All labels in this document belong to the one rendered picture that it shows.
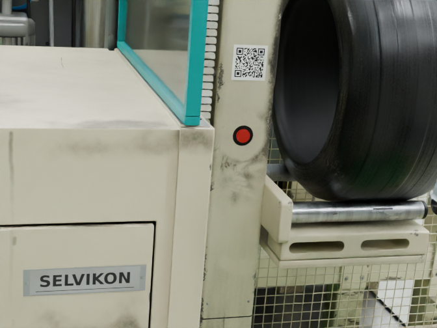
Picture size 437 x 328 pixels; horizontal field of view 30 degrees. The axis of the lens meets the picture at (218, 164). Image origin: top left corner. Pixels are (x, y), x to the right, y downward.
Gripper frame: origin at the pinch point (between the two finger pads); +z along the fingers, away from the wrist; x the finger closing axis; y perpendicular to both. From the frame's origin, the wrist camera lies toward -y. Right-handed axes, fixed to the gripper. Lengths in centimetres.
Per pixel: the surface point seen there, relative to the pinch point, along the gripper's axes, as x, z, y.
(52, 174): 80, -46, 21
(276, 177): 17.7, 44.6, -10.2
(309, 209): 19.8, 17.0, -8.5
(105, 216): 74, -46, 16
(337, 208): 13.2, 17.0, -8.4
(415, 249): -6.1, 14.4, -17.9
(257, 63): 32.4, 24.1, 22.2
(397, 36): 9.9, 6.8, 31.2
